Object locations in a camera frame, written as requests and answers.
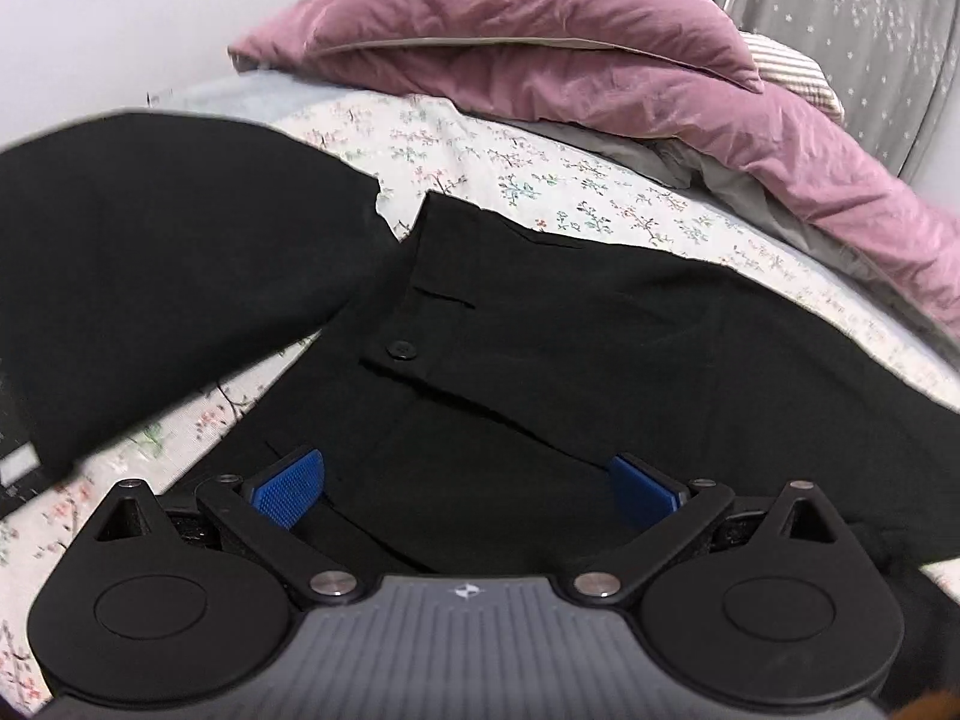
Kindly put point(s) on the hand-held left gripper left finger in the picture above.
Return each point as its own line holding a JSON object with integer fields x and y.
{"x": 289, "y": 486}

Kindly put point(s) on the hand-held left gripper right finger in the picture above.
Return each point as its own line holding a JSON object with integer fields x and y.
{"x": 637, "y": 493}

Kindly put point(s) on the black pants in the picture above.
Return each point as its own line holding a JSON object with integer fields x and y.
{"x": 540, "y": 330}

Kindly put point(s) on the floral bed sheet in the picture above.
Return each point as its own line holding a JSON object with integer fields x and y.
{"x": 517, "y": 161}

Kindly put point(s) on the pink quilt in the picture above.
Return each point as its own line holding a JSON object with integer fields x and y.
{"x": 810, "y": 165}

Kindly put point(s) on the light blue sheet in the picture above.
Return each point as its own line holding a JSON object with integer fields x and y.
{"x": 247, "y": 96}

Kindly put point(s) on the striped pillow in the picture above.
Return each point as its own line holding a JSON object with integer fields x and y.
{"x": 795, "y": 71}

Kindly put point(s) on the pink pillow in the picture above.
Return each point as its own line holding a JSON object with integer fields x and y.
{"x": 525, "y": 0}

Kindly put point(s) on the grey star print curtain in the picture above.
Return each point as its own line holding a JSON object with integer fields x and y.
{"x": 847, "y": 7}

